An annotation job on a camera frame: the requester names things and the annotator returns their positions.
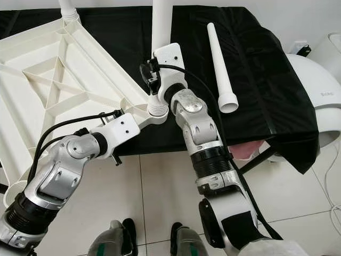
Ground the white plastic table top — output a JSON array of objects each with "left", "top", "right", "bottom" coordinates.
[{"left": 0, "top": 20, "right": 169, "bottom": 212}]

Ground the grey robot right leg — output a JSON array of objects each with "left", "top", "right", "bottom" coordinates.
[{"left": 169, "top": 222, "right": 209, "bottom": 256}]

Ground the black tablecloth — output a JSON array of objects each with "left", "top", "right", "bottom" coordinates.
[{"left": 0, "top": 5, "right": 321, "bottom": 174}]

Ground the white round appliance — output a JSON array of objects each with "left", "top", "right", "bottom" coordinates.
[{"left": 285, "top": 53, "right": 341, "bottom": 164}]

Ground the white rounded plastic container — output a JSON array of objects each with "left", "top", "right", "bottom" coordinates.
[{"left": 311, "top": 32, "right": 341, "bottom": 71}]

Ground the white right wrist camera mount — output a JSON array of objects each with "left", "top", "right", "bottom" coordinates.
[{"left": 151, "top": 42, "right": 188, "bottom": 105}]

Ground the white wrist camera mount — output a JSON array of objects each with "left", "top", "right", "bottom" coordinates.
[
  {"left": 151, "top": 42, "right": 188, "bottom": 105},
  {"left": 95, "top": 113, "right": 142, "bottom": 160}
]

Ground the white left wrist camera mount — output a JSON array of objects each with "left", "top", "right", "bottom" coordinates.
[{"left": 95, "top": 113, "right": 142, "bottom": 160}]

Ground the white floor cable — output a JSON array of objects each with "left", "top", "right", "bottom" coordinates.
[{"left": 319, "top": 154, "right": 341, "bottom": 231}]

